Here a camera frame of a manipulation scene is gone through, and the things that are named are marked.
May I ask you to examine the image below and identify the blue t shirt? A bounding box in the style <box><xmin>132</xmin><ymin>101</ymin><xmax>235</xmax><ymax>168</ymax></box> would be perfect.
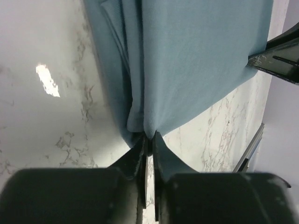
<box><xmin>84</xmin><ymin>0</ymin><xmax>273</xmax><ymax>147</ymax></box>

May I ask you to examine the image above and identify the right aluminium frame post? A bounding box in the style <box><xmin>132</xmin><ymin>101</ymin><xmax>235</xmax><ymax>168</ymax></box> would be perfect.
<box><xmin>233</xmin><ymin>123</ymin><xmax>264</xmax><ymax>173</ymax></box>

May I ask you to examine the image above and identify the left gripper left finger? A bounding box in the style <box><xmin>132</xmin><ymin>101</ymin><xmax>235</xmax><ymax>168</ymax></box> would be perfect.
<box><xmin>0</xmin><ymin>137</ymin><xmax>147</xmax><ymax>224</ymax></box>

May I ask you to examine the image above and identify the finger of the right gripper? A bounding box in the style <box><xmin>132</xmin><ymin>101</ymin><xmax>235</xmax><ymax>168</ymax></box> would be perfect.
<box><xmin>266</xmin><ymin>23</ymin><xmax>299</xmax><ymax>50</ymax></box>
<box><xmin>247</xmin><ymin>44</ymin><xmax>299</xmax><ymax>83</ymax></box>

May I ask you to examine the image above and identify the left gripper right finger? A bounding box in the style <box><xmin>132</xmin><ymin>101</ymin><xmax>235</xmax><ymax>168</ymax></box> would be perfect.
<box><xmin>152</xmin><ymin>133</ymin><xmax>296</xmax><ymax>224</ymax></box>

